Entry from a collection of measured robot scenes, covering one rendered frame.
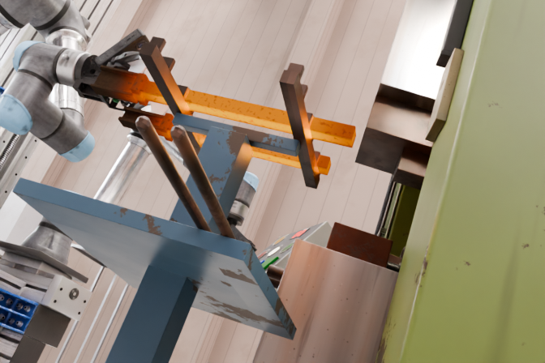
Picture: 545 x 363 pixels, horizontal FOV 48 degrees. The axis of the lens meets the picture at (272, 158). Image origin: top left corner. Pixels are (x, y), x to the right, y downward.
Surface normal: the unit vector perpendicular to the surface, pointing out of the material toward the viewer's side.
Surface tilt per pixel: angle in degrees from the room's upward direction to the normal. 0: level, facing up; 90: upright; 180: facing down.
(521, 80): 90
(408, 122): 90
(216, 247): 90
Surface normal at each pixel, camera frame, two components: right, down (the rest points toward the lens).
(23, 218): 0.85, 0.09
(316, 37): -0.40, -0.51
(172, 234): -0.16, -0.47
